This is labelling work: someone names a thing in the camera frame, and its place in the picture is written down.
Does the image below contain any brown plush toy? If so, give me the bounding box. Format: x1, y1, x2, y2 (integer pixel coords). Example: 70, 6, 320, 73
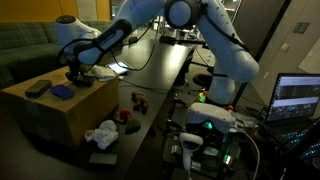
131, 92, 148, 114

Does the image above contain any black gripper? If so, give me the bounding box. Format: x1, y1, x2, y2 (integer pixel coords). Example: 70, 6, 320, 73
65, 57, 80, 82

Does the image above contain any green plaid sofa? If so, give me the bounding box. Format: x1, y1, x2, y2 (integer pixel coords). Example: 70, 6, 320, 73
0, 21, 111, 90

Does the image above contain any blue sponge cloth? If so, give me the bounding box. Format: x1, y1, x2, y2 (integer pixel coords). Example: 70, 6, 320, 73
50, 85, 74, 100

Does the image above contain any black cable on table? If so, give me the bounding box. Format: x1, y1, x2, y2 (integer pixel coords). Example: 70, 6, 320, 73
118, 78, 170, 92

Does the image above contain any tablet with lit screen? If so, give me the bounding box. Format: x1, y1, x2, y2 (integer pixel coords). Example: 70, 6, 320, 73
107, 61, 130, 74

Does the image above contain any red plush ball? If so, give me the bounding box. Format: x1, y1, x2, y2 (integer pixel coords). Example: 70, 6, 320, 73
119, 109, 131, 120

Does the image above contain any white VR controller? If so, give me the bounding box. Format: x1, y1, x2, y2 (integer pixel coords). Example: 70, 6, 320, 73
179, 133, 203, 172

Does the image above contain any dark eraser block on box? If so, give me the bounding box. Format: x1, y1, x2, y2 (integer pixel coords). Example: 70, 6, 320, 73
25, 80, 52, 98

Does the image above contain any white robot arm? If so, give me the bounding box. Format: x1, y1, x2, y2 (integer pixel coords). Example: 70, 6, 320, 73
55, 0, 259, 105

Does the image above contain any white cloth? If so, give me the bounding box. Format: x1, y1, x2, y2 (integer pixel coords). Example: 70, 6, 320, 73
86, 65, 115, 81

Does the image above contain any open laptop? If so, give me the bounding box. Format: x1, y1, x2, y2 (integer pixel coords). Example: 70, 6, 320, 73
261, 73, 320, 156

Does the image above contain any white VR headset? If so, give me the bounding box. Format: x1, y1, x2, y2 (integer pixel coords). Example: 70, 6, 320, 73
186, 103, 236, 134

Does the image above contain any dark block at table edge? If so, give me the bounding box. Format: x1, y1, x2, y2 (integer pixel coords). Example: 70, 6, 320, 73
89, 153, 118, 165

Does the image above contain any white plastic bag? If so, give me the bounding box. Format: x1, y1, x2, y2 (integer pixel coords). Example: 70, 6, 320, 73
84, 120, 118, 150

